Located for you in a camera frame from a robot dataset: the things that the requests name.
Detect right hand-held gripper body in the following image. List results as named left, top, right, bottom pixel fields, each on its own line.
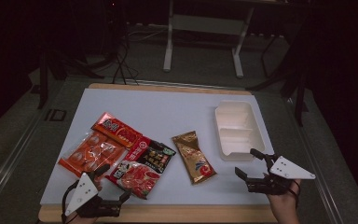
left=246, top=154, right=317, bottom=196

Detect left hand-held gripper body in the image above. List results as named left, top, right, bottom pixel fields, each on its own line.
left=64, top=172, right=123, bottom=218

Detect white plastic container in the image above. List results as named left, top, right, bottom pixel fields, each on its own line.
left=213, top=100, right=267, bottom=162

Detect black and red seasoning packet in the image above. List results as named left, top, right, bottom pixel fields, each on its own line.
left=105, top=135, right=177, bottom=201

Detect gold seasoning packet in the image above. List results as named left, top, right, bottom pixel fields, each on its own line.
left=171, top=130, right=217, bottom=186

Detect person's left hand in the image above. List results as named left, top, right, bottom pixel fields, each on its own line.
left=66, top=215, right=99, bottom=224

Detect person's right hand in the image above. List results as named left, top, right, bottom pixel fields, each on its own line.
left=267, top=178, right=302, bottom=224

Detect clear orange sauce packet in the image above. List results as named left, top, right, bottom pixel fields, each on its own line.
left=58, top=130, right=128, bottom=178

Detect orange-red seasoning packet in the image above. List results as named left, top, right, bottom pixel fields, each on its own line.
left=90, top=111, right=144, bottom=149

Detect dark metal stand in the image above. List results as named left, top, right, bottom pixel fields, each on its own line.
left=247, top=29, right=312, bottom=128
left=36, top=46, right=106, bottom=110

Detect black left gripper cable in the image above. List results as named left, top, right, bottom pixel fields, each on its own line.
left=61, top=180, right=79, bottom=224

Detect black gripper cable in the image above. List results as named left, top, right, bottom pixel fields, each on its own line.
left=61, top=180, right=79, bottom=224
left=291, top=179, right=302, bottom=208

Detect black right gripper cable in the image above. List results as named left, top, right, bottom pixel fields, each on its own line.
left=291, top=179, right=302, bottom=208

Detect black floor bracket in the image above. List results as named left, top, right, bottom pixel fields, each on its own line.
left=44, top=107, right=68, bottom=122

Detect black floor cables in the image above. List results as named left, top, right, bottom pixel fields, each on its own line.
left=111, top=36, right=139, bottom=86

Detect white metal desk frame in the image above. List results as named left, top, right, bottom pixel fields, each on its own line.
left=162, top=0, right=255, bottom=79

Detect white floor cable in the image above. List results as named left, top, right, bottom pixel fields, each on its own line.
left=126, top=21, right=170, bottom=43

